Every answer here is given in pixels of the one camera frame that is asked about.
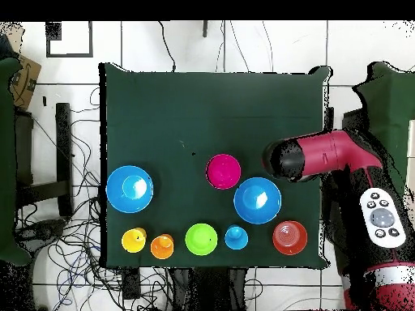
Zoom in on black metal stand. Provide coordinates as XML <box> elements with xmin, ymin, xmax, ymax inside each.
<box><xmin>323</xmin><ymin>105</ymin><xmax>369</xmax><ymax>134</ymax></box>
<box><xmin>14</xmin><ymin>102</ymin><xmax>74</xmax><ymax>218</ymax></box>

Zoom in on green bowl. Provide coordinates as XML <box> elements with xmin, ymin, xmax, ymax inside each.
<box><xmin>185</xmin><ymin>222</ymin><xmax>219</xmax><ymax>257</ymax></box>

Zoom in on yellow cup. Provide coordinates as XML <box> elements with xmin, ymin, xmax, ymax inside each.
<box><xmin>120</xmin><ymin>227</ymin><xmax>148</xmax><ymax>254</ymax></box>

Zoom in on black cable with plug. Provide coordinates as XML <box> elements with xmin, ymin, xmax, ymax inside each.
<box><xmin>157</xmin><ymin>20</ymin><xmax>178</xmax><ymax>73</ymax></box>

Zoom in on white box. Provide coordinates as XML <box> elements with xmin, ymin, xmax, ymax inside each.
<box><xmin>406</xmin><ymin>118</ymin><xmax>415</xmax><ymax>202</ymax></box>

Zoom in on black power strip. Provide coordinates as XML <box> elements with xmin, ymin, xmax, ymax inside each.
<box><xmin>122</xmin><ymin>267</ymin><xmax>143</xmax><ymax>301</ymax></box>

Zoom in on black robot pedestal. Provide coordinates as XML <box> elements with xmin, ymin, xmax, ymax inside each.
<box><xmin>168</xmin><ymin>266</ymin><xmax>249</xmax><ymax>311</ymax></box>

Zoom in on dark green tablecloth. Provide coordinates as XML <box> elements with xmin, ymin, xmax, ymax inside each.
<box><xmin>98</xmin><ymin>62</ymin><xmax>332</xmax><ymax>271</ymax></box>

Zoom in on green cloth side table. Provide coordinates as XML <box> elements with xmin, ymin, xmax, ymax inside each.
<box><xmin>353</xmin><ymin>61</ymin><xmax>415</xmax><ymax>195</ymax></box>
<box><xmin>0</xmin><ymin>57</ymin><xmax>32</xmax><ymax>266</ymax></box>

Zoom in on large blue bowl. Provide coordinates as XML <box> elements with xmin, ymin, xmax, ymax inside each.
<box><xmin>105</xmin><ymin>164</ymin><xmax>155</xmax><ymax>214</ymax></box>
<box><xmin>233</xmin><ymin>177</ymin><xmax>283</xmax><ymax>225</ymax></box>

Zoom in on grey pedestal foot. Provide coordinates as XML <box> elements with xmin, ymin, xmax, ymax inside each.
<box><xmin>15</xmin><ymin>219</ymin><xmax>67</xmax><ymax>249</ymax></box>

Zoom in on black square floor frame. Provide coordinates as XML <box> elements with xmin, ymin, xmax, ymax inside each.
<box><xmin>45</xmin><ymin>20</ymin><xmax>94</xmax><ymax>58</ymax></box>

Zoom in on cardboard box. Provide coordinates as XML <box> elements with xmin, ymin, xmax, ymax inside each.
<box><xmin>8</xmin><ymin>53</ymin><xmax>42</xmax><ymax>112</ymax></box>

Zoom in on pink bowl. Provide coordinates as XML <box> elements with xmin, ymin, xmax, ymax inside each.
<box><xmin>204</xmin><ymin>153</ymin><xmax>242</xmax><ymax>191</ymax></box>

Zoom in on orange bowl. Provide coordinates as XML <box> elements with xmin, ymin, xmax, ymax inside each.
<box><xmin>272</xmin><ymin>220</ymin><xmax>309</xmax><ymax>256</ymax></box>

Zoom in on blue cup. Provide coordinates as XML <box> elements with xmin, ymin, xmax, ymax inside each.
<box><xmin>224</xmin><ymin>224</ymin><xmax>250</xmax><ymax>251</ymax></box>

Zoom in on light orange cup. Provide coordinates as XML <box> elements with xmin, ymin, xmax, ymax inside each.
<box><xmin>149</xmin><ymin>233</ymin><xmax>175</xmax><ymax>261</ymax></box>

